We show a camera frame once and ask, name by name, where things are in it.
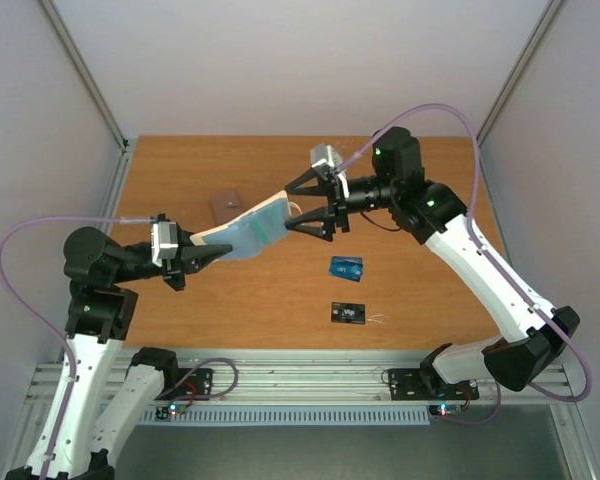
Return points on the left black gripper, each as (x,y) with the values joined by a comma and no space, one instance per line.
(190,257)

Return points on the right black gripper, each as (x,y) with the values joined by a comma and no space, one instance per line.
(338,201)

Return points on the beige card holder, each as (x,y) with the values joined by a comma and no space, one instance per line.
(251,232)

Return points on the light blue credit card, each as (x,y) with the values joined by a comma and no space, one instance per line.
(342,267)

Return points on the black VIP credit card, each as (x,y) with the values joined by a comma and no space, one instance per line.
(348,313)

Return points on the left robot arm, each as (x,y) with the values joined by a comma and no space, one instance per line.
(81,439)

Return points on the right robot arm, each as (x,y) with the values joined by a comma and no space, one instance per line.
(532,332)

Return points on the brown card holder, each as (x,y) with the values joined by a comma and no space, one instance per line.
(226,205)

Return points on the left circuit board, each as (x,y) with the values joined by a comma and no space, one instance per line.
(170,412)

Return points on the circuit board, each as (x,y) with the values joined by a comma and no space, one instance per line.
(170,412)
(446,410)

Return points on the right circuit board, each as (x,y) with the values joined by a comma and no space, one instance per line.
(446,410)

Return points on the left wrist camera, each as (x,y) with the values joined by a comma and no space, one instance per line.
(164,242)

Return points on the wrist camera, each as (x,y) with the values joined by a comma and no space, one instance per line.
(325,163)
(164,242)

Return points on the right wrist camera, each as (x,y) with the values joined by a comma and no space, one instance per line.
(325,163)

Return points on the aluminium rail frame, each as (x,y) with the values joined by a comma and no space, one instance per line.
(296,377)

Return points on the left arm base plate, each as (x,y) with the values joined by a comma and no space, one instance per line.
(197,386)

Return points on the grey slotted cable duct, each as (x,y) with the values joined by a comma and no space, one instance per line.
(308,415)

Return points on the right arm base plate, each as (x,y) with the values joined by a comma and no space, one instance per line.
(405,384)

